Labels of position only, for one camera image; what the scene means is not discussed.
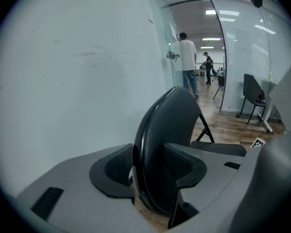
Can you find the white paper sheet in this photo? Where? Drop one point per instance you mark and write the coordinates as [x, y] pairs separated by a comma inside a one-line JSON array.
[[172, 30]]

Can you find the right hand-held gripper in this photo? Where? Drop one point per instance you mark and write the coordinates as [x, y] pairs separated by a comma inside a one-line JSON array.
[[259, 143]]

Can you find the square ceiling light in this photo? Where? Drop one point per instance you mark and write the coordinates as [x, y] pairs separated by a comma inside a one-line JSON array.
[[211, 12]]

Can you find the grey chair with black frame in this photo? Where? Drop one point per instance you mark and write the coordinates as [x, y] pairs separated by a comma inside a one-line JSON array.
[[251, 88]]

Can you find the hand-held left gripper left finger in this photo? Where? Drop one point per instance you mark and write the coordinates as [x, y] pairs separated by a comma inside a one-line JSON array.
[[70, 186]]

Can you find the frosted glass door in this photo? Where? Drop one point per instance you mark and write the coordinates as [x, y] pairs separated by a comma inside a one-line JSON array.
[[167, 13]]

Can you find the black folding chair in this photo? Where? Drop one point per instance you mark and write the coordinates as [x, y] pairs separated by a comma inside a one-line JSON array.
[[165, 120]]

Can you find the white table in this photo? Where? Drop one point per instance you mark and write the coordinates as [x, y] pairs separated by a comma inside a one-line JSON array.
[[269, 101]]

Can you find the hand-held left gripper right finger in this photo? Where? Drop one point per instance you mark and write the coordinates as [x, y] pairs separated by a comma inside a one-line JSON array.
[[208, 176]]

